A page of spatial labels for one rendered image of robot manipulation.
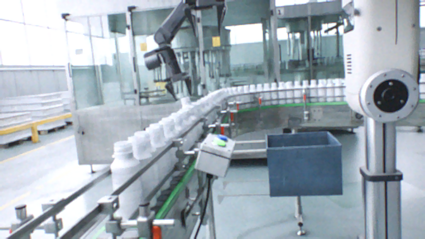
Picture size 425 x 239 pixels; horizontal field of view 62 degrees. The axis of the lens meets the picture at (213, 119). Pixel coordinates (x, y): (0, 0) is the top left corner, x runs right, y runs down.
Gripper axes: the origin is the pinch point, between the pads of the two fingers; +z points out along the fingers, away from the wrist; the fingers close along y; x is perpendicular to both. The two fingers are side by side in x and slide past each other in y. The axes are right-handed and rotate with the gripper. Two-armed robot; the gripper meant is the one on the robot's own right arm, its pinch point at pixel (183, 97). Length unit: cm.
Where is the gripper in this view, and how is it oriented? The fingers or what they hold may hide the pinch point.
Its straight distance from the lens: 143.7
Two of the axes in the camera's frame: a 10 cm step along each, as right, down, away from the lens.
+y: -9.4, 3.0, 1.7
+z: 3.2, 9.4, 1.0
